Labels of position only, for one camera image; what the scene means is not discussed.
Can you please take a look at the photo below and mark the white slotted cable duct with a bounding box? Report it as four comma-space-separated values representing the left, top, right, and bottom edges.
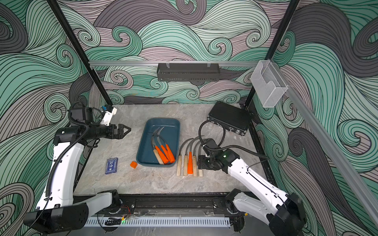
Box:
84, 216, 231, 228

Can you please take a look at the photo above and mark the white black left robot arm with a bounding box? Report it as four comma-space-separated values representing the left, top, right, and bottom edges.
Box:
23, 101, 131, 235

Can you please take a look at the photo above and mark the clear plastic wall bin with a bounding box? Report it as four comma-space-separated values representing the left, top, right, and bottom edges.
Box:
251, 60, 287, 108

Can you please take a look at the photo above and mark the small orange block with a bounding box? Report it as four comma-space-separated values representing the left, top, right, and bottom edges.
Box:
130, 161, 138, 169

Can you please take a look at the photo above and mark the black case with latches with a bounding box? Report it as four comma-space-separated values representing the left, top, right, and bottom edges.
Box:
207, 101, 250, 136

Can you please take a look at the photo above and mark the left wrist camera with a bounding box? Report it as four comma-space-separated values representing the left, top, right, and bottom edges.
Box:
100, 104, 117, 126

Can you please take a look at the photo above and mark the blue card pack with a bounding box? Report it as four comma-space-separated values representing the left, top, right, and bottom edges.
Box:
105, 157, 118, 175

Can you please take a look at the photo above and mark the teal plastic storage tray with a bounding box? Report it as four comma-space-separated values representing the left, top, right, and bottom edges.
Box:
136, 118, 180, 168

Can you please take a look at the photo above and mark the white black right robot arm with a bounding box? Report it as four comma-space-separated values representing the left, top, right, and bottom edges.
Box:
198, 135, 307, 236

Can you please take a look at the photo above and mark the orange handle sickle long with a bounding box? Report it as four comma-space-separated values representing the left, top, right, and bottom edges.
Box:
154, 126, 175, 164

